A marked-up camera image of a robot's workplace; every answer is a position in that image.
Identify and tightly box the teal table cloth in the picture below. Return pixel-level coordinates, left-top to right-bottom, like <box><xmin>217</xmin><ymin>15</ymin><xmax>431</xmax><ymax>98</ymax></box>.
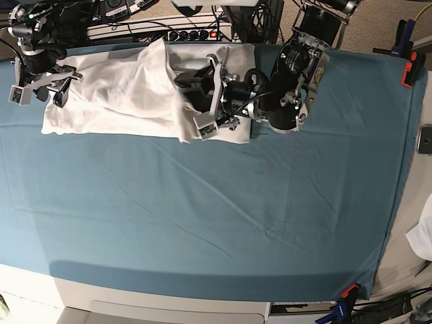
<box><xmin>1</xmin><ymin>52</ymin><xmax>427</xmax><ymax>302</ymax></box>

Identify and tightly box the orange black clamp bottom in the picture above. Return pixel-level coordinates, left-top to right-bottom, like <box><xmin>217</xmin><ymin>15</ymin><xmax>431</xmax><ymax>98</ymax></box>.
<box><xmin>341</xmin><ymin>283</ymin><xmax>362</xmax><ymax>301</ymax></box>

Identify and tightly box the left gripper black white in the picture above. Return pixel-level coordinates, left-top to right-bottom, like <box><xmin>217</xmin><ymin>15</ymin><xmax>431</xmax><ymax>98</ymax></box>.
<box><xmin>174</xmin><ymin>54</ymin><xmax>267</xmax><ymax>140</ymax></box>

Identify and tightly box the white T-shirt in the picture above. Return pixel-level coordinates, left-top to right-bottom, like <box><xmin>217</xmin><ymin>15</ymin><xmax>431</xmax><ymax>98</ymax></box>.
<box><xmin>41</xmin><ymin>40</ymin><xmax>255</xmax><ymax>143</ymax></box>

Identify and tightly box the white cloth at right edge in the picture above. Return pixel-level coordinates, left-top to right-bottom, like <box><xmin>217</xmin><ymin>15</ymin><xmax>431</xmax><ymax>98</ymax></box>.
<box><xmin>406</xmin><ymin>217</ymin><xmax>432</xmax><ymax>261</ymax></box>

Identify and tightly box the blue black clamp bottom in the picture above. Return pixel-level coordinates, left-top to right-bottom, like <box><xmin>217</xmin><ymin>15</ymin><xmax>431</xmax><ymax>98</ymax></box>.
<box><xmin>315</xmin><ymin>298</ymin><xmax>356</xmax><ymax>324</ymax></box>

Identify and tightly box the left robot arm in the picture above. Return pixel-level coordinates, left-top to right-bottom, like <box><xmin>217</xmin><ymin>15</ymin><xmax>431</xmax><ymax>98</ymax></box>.
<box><xmin>174</xmin><ymin>1</ymin><xmax>359</xmax><ymax>140</ymax></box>

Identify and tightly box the smartphone at table edge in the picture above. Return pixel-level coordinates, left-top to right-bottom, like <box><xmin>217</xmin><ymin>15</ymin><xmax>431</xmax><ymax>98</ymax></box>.
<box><xmin>416</xmin><ymin>124</ymin><xmax>432</xmax><ymax>156</ymax></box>

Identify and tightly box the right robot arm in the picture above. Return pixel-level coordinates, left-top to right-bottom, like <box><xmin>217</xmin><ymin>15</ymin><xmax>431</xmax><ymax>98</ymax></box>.
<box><xmin>5</xmin><ymin>1</ymin><xmax>82</xmax><ymax>108</ymax></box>

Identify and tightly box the white power strip red switch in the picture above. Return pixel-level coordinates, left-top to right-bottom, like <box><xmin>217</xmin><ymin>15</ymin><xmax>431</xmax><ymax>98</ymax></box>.
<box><xmin>164</xmin><ymin>28</ymin><xmax>232</xmax><ymax>42</ymax></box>

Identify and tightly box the orange black clamp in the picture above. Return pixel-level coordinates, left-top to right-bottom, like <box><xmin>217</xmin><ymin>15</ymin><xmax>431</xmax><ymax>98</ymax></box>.
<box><xmin>401</xmin><ymin>51</ymin><xmax>426</xmax><ymax>88</ymax></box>
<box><xmin>341</xmin><ymin>283</ymin><xmax>362</xmax><ymax>301</ymax></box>

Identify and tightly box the blue black clamp top right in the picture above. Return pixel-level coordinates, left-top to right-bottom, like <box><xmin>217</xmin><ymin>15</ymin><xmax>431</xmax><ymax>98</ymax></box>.
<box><xmin>391</xmin><ymin>19</ymin><xmax>416</xmax><ymax>57</ymax></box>

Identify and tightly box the orange black clamp top right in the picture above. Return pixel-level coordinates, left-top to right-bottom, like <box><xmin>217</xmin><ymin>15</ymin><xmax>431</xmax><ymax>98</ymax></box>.
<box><xmin>401</xmin><ymin>51</ymin><xmax>426</xmax><ymax>88</ymax></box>

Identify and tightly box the blue black clamp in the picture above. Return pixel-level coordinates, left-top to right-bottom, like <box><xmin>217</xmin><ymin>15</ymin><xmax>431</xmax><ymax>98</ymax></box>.
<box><xmin>391</xmin><ymin>19</ymin><xmax>416</xmax><ymax>57</ymax></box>
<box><xmin>315</xmin><ymin>298</ymin><xmax>356</xmax><ymax>324</ymax></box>

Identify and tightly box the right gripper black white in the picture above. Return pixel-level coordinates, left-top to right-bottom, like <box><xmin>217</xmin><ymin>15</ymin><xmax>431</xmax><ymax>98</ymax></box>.
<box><xmin>9</xmin><ymin>64</ymin><xmax>83</xmax><ymax>108</ymax></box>

